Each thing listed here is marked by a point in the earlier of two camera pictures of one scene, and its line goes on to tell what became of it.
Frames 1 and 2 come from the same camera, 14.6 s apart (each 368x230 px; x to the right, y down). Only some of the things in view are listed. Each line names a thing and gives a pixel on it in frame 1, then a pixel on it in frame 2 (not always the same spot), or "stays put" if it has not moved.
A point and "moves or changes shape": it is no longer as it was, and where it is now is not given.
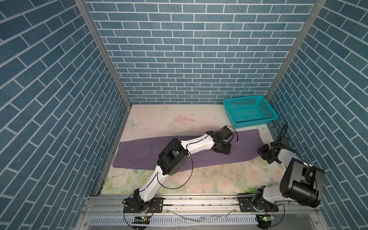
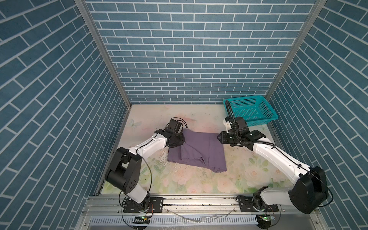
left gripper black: (227, 150) -> (182, 141)
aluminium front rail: (191, 204) stays put
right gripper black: (261, 150) -> (222, 137)
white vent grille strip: (177, 220) stays put
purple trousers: (143, 152) moves or changes shape
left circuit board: (142, 220) stays put
